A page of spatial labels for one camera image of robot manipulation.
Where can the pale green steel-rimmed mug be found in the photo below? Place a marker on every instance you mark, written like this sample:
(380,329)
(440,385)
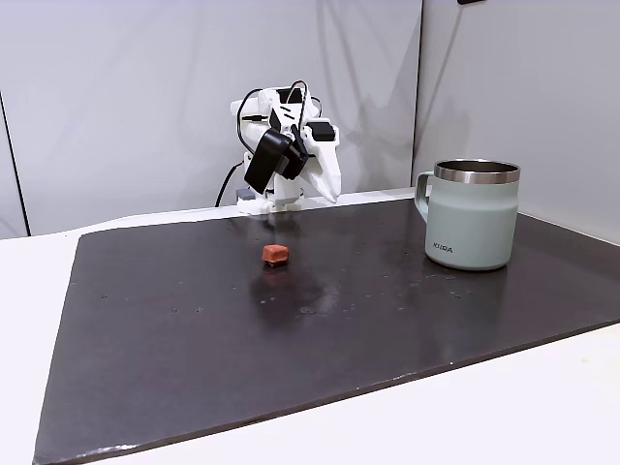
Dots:
(467,223)

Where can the dark grey table mat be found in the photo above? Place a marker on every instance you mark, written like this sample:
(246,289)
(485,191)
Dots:
(194,363)

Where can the grey base clamp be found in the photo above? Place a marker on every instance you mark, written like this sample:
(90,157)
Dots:
(244,195)

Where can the small red-brown cube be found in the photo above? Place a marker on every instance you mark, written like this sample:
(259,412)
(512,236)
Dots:
(276,254)

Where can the black oval camera box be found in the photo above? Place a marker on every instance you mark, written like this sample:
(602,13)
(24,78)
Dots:
(265,160)

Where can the black wall fixture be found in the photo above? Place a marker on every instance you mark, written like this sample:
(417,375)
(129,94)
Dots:
(471,2)

